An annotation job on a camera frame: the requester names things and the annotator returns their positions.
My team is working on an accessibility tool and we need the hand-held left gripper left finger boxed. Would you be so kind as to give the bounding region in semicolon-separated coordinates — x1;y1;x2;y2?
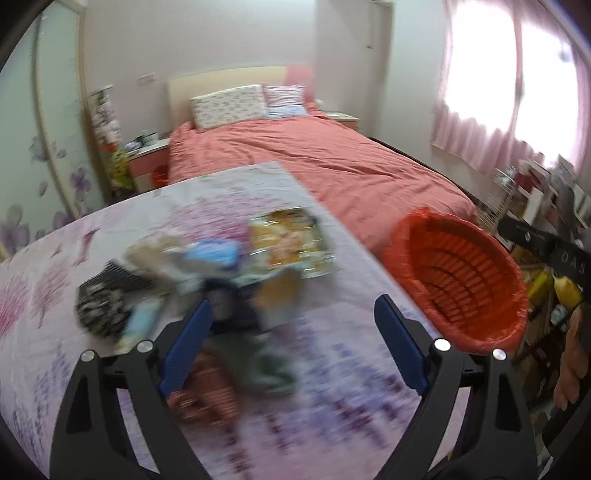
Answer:
50;298;218;480

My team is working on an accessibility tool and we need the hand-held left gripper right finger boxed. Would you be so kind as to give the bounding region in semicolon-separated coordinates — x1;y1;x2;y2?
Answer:
373;294;541;480

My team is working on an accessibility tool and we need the red brown striped packet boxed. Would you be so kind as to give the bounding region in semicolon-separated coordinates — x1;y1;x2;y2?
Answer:
166;351;241;425

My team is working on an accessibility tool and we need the dark blue packet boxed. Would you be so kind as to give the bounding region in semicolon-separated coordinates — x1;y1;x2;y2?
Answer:
203;277;264;333

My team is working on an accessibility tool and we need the red plastic basket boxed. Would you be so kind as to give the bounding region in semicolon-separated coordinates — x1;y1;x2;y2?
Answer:
383;208;529;356

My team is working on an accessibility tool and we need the light green cloth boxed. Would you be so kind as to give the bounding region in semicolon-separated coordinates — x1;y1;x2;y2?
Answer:
208;332;301;398

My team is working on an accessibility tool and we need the black patterned packet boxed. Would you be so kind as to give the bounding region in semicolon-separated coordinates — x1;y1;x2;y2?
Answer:
76;261;153;342

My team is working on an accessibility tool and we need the blue tissue packet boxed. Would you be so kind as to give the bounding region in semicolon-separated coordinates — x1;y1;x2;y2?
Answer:
185;240;241;271

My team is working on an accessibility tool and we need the white tissue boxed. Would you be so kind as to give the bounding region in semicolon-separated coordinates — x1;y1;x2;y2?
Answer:
124;237;195;287

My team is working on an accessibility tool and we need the yellow snack packet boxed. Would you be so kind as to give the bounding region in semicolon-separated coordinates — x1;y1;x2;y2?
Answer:
249;209;338;279

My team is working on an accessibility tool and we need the person's right hand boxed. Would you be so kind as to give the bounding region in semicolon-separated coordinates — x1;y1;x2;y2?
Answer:
551;305;591;411

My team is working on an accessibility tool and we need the stack of boxes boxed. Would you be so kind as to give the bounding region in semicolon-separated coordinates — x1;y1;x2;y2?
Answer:
508;154;591;241

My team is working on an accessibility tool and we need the yellow bottle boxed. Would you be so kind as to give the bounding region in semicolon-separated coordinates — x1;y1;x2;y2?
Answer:
554;274;583;308

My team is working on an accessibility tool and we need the light blue wrapper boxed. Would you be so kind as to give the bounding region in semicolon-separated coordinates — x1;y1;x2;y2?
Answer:
122;300;162;347

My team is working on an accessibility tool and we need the pink curtain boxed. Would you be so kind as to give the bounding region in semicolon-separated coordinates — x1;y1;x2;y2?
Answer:
429;0;591;176

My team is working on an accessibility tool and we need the bed with pink cover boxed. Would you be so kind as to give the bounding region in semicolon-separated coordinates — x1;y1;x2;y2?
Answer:
166;108;478;259

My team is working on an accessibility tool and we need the pink and white nightstand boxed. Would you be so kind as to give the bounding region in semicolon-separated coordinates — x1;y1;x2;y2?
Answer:
323;112;361;132
124;138;172;192

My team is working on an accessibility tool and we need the green yellow plush toy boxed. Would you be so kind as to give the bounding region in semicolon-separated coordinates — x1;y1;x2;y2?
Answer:
110;148;134;190

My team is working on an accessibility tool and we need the hanging plush toy stack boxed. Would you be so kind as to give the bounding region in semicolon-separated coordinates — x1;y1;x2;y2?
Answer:
90;88;122;148

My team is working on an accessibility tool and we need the white floral pillow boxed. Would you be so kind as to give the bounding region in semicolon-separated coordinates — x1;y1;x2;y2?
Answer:
189;84;269;131

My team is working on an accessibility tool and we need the floral glass wardrobe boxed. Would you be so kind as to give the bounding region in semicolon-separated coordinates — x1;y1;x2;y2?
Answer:
0;0;116;259

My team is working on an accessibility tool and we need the pink striped pillow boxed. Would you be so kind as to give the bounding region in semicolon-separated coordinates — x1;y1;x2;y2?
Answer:
263;84;309;120

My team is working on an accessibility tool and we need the cream and pink headboard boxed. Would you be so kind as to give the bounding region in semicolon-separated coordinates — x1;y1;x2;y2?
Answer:
167;65;319;134

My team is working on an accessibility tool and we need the white wire rack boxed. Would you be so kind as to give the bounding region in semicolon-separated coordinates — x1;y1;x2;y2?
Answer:
475;166;518;232

